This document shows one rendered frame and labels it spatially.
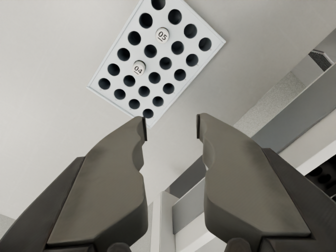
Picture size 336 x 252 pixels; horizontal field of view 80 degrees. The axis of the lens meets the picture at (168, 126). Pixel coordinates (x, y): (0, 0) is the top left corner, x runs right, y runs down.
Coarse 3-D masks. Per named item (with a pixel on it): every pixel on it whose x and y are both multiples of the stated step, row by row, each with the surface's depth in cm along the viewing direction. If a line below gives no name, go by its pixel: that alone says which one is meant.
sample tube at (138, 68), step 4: (136, 60) 21; (140, 60) 21; (136, 64) 19; (140, 64) 19; (144, 64) 21; (132, 68) 19; (136, 68) 19; (140, 68) 19; (144, 68) 20; (132, 72) 20; (136, 72) 19; (140, 72) 19
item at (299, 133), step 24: (312, 96) 16; (288, 120) 17; (312, 120) 15; (264, 144) 18; (288, 144) 16; (312, 144) 14; (312, 168) 15; (192, 192) 23; (192, 216) 21; (192, 240) 19
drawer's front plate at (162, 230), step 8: (160, 192) 26; (160, 200) 24; (168, 200) 25; (176, 200) 26; (160, 208) 24; (168, 208) 24; (152, 216) 24; (160, 216) 23; (168, 216) 23; (152, 224) 23; (160, 224) 22; (168, 224) 22; (152, 232) 22; (160, 232) 21; (168, 232) 22; (152, 240) 21; (160, 240) 20; (168, 240) 21; (216, 240) 26; (152, 248) 20; (160, 248) 19; (168, 248) 20; (200, 248) 23; (208, 248) 24; (216, 248) 24; (224, 248) 25
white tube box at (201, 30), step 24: (144, 0) 18; (168, 0) 18; (144, 24) 22; (168, 24) 19; (192, 24) 21; (120, 48) 21; (144, 48) 20; (168, 48) 20; (192, 48) 20; (216, 48) 20; (96, 72) 21; (120, 72) 21; (144, 72) 21; (168, 72) 21; (192, 72) 21; (120, 96) 23; (144, 96) 22; (168, 96) 22
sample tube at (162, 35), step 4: (160, 28) 18; (164, 28) 19; (156, 32) 18; (160, 32) 18; (164, 32) 18; (156, 36) 18; (160, 36) 18; (164, 36) 18; (168, 36) 18; (160, 40) 18; (164, 40) 18
